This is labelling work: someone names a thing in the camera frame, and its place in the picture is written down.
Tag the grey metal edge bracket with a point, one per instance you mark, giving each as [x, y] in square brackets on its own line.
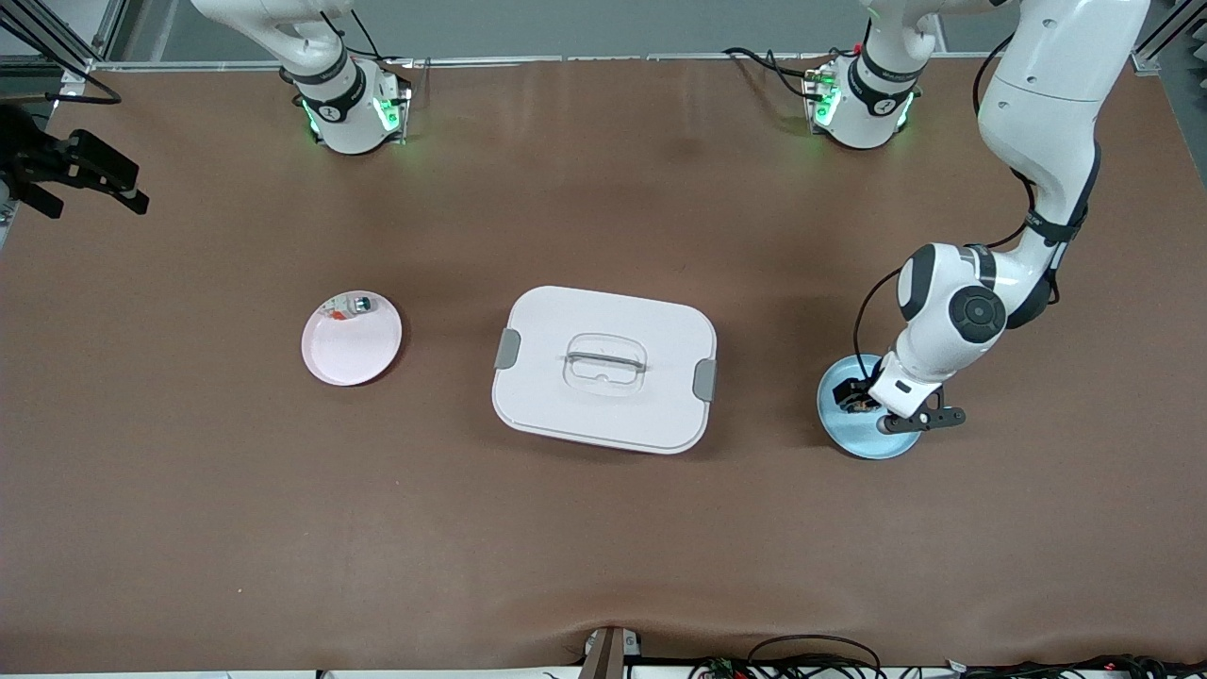
[603, 655]

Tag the clear switch with red part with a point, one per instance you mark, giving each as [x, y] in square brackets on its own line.
[336, 311]

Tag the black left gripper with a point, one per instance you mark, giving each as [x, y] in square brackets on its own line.
[860, 396]

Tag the aluminium frame post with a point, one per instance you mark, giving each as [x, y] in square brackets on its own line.
[1149, 62]
[111, 28]

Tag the silver table edge rail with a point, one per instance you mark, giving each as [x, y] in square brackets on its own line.
[566, 59]

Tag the white plastic storage box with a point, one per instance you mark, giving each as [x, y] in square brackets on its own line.
[603, 415]

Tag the white switch with green cap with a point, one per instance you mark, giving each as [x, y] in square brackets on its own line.
[363, 304]

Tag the light blue round plate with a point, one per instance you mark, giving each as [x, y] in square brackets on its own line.
[853, 436]

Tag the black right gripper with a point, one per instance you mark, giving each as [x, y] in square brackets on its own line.
[36, 160]

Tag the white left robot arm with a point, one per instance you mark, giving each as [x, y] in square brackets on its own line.
[1037, 94]

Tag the pink round plate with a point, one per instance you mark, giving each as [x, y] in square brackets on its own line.
[354, 354]

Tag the brown table mat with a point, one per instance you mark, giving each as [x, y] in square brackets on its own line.
[603, 547]

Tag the grey box latch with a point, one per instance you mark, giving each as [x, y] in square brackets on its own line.
[507, 349]
[704, 380]

